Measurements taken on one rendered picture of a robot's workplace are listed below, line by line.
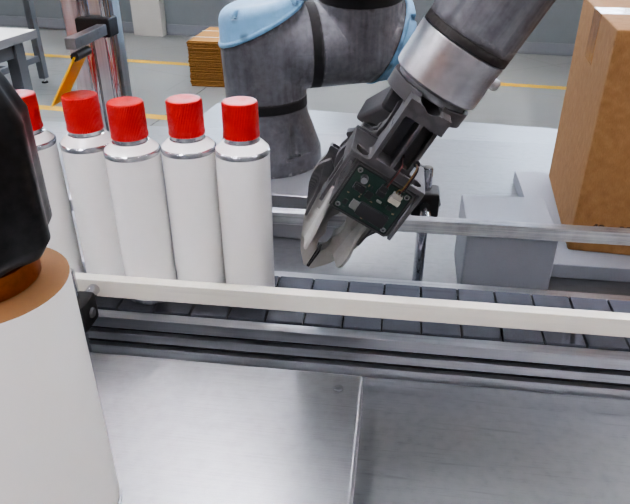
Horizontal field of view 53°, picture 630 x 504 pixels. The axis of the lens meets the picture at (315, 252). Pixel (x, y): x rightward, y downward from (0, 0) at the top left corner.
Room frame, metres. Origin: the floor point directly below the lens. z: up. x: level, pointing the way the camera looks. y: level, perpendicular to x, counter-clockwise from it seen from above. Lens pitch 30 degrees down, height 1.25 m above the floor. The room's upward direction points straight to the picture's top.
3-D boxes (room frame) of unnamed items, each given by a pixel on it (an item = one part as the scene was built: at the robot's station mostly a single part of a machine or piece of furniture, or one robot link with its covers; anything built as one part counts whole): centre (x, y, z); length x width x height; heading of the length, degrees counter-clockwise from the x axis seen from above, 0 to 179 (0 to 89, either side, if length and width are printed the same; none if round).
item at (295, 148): (0.90, 0.07, 0.94); 0.15 x 0.15 x 0.10
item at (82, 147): (0.58, 0.22, 0.98); 0.05 x 0.05 x 0.20
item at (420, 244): (0.61, -0.12, 0.91); 0.07 x 0.03 x 0.17; 172
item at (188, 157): (0.57, 0.12, 0.98); 0.05 x 0.05 x 0.20
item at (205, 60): (4.78, 0.54, 0.16); 0.64 x 0.53 x 0.31; 81
